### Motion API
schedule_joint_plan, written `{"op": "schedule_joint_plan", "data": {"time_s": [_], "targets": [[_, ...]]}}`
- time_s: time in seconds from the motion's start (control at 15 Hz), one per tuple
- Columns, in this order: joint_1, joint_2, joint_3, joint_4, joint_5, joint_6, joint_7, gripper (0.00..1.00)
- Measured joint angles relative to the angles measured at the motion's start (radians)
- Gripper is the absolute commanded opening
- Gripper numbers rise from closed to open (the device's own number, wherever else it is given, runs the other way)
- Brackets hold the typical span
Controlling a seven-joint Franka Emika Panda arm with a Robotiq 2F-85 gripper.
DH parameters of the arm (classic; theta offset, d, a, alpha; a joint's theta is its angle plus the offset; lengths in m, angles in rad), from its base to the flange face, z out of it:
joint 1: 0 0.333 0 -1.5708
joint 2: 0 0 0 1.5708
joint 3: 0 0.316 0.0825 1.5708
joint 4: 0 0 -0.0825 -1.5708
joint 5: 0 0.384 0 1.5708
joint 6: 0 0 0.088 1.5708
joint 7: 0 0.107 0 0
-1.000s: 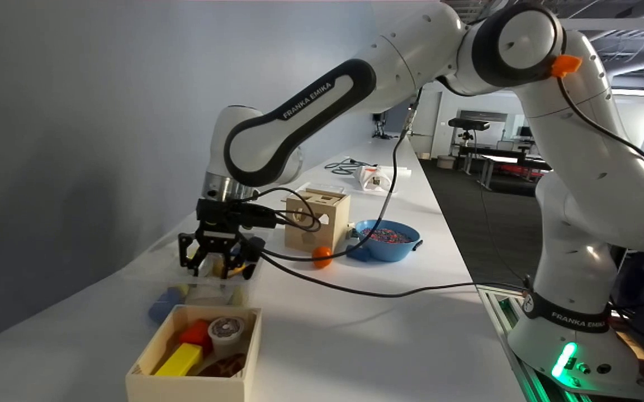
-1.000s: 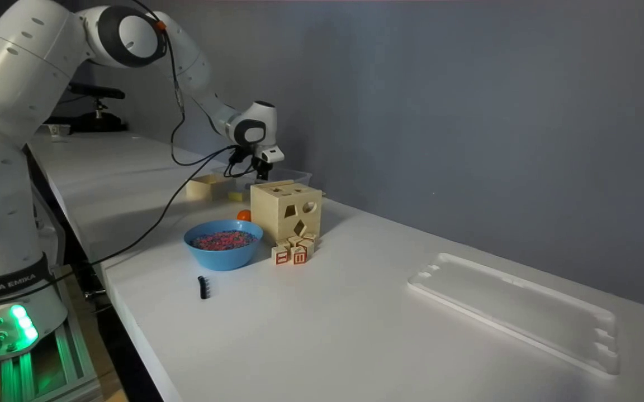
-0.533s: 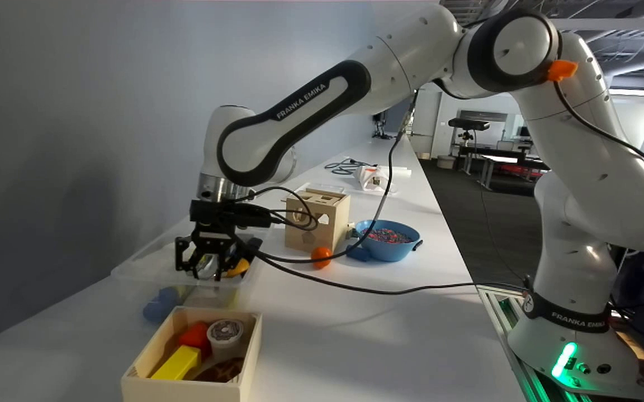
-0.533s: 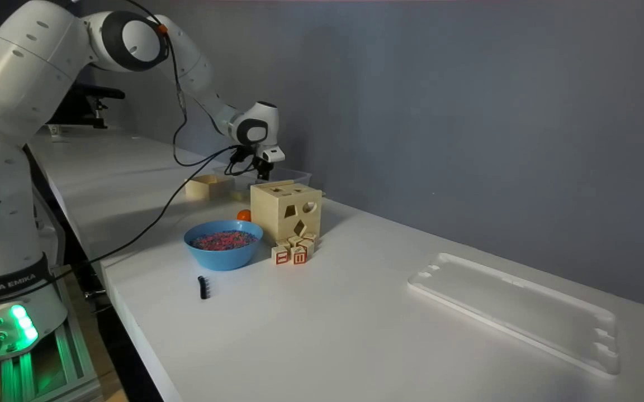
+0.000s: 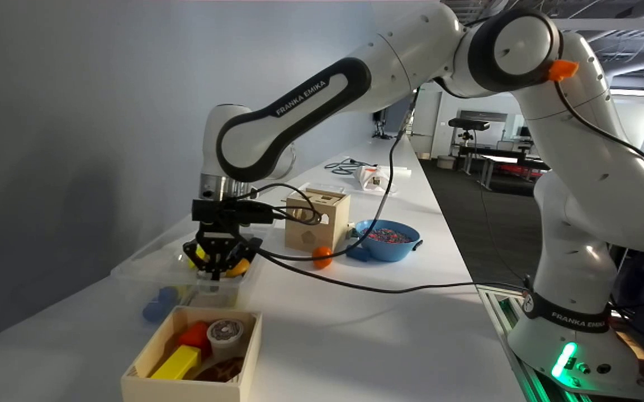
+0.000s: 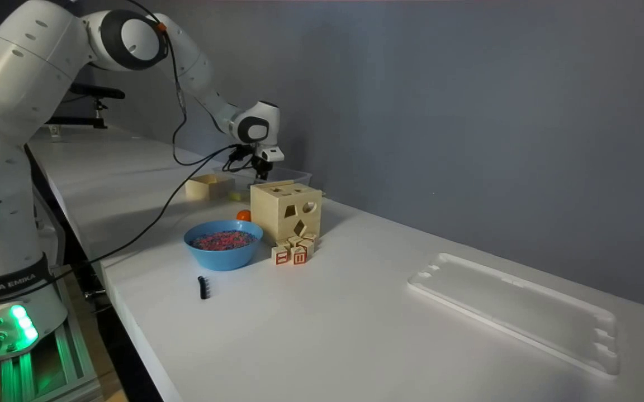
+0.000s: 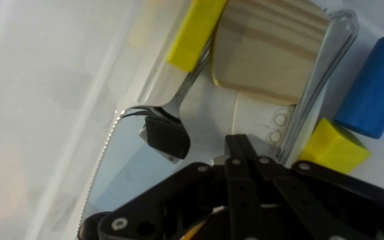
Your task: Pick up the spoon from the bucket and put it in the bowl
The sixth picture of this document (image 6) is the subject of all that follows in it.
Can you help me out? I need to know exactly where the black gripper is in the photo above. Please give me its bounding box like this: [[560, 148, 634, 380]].
[[231, 143, 287, 183]]

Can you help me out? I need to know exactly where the blue plastic bowl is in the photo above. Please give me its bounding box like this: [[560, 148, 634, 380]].
[[182, 220, 266, 273]]

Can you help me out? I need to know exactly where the wooden shape sorter cube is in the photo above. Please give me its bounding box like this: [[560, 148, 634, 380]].
[[248, 180, 324, 243]]

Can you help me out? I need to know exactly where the open wooden box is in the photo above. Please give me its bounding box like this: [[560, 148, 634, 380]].
[[183, 174, 229, 202]]

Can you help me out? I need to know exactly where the wooden letter block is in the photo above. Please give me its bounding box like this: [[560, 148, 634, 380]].
[[268, 242, 295, 268], [288, 239, 312, 266]]

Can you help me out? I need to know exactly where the black background stand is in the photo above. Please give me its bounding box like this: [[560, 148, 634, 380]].
[[45, 84, 127, 129]]

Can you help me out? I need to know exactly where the clear plastic lid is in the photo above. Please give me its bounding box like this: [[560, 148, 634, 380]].
[[408, 251, 621, 378]]

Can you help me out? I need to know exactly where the metal robot mounting stand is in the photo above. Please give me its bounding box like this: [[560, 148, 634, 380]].
[[0, 320, 102, 402]]

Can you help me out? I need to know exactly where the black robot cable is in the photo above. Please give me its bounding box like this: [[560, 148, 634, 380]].
[[0, 0, 263, 309]]

